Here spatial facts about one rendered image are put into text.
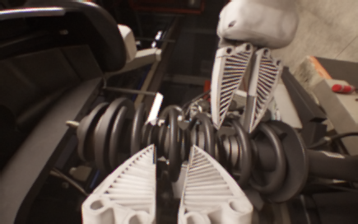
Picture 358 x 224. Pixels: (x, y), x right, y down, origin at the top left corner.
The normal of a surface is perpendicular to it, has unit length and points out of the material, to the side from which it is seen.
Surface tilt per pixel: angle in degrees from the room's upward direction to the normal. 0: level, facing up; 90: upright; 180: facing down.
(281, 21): 105
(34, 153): 90
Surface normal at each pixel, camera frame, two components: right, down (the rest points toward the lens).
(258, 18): 0.11, 0.37
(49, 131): 0.00, -0.55
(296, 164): -0.99, -0.16
